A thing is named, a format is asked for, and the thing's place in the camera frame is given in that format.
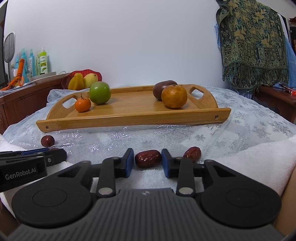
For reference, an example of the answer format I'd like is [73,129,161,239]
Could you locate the red jujube date front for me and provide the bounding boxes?
[183,146,202,163]

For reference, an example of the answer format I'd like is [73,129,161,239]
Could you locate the red jujube date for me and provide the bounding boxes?
[183,146,202,163]
[135,150,162,169]

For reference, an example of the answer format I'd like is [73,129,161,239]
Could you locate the dark jujube date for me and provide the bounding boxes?
[41,135,55,148]

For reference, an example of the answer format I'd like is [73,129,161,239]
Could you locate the small mandarin with stem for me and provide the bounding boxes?
[74,95,91,113]

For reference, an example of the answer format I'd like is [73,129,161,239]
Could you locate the large brownish orange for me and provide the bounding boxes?
[162,84,188,109]

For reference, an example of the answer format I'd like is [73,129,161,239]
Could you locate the green apple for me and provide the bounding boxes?
[89,81,111,105]

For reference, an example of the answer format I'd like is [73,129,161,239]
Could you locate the dark purple plum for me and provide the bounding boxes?
[152,80,177,101]

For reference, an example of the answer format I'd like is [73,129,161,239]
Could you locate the person's right forearm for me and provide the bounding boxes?
[275,169,296,235]

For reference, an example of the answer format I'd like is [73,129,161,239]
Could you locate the wooden side cabinet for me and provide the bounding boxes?
[1,74,66,134]

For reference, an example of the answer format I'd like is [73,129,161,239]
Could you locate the bamboo serving tray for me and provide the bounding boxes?
[36,84,231,133]

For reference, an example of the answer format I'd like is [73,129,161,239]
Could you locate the snowflake sheer tablecloth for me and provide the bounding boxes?
[52,87,295,163]

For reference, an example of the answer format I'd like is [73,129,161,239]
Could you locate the yellow mango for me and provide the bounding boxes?
[83,73,98,88]

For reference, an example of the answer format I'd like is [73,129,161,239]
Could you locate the white tray on cabinet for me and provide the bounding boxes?
[29,72,56,84]

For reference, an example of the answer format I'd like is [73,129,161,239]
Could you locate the yellow starfruit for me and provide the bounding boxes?
[68,73,84,90]

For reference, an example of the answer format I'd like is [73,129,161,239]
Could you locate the red plastic fruit bowl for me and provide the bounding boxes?
[61,69,102,90]

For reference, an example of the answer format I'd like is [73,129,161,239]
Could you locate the teal bottle left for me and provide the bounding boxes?
[21,48,29,83]

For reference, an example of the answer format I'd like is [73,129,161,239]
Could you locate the dark wooden table right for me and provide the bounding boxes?
[254,85,295,123]

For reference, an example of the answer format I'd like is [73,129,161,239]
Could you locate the electric fly swatter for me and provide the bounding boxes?
[4,32,16,82]

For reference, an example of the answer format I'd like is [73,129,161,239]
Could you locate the green patterned fringed shawl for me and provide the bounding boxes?
[216,1,288,90]

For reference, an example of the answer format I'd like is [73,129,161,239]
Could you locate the blue cloth behind shawl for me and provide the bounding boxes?
[285,38,296,89]

